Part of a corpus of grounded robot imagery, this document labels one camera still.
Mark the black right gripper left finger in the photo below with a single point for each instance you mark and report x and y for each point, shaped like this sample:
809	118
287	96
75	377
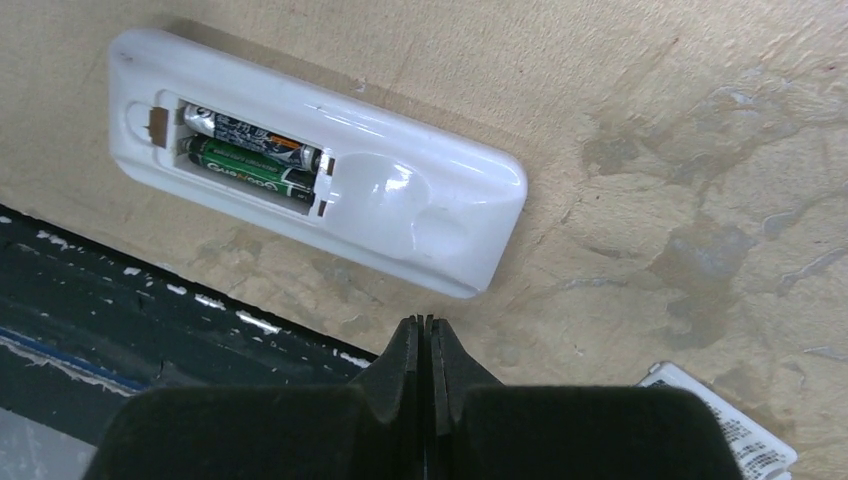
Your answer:
364	429

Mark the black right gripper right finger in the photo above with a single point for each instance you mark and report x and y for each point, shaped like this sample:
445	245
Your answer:
480	428

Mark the white remote control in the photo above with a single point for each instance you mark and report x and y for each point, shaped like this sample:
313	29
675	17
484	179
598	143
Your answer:
365	184

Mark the white battery cover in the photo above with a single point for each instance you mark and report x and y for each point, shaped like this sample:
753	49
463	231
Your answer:
759	454

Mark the black orange AAA battery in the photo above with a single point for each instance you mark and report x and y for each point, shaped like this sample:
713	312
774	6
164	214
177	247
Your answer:
284	150

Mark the green black AAA battery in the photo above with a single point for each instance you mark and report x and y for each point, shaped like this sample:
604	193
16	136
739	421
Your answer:
249	167

